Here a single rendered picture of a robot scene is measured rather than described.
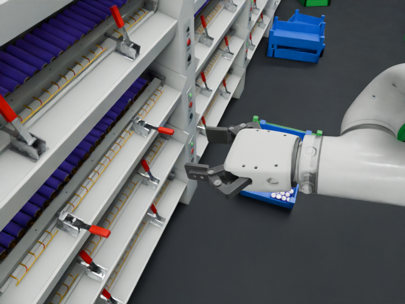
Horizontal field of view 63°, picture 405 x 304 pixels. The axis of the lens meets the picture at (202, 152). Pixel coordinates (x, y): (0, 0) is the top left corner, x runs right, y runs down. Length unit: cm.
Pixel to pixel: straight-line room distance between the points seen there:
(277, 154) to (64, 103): 33
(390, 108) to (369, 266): 82
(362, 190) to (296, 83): 147
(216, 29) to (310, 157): 79
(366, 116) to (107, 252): 60
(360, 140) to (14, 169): 45
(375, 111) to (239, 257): 77
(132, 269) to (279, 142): 64
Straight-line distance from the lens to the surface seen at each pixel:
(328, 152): 47
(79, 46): 62
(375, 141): 49
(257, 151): 49
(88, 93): 57
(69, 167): 68
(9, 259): 61
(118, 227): 84
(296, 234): 124
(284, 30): 224
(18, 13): 43
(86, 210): 65
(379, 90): 50
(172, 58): 85
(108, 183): 68
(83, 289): 80
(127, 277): 100
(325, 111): 175
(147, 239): 104
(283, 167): 47
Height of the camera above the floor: 104
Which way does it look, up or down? 46 degrees down
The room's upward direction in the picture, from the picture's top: straight up
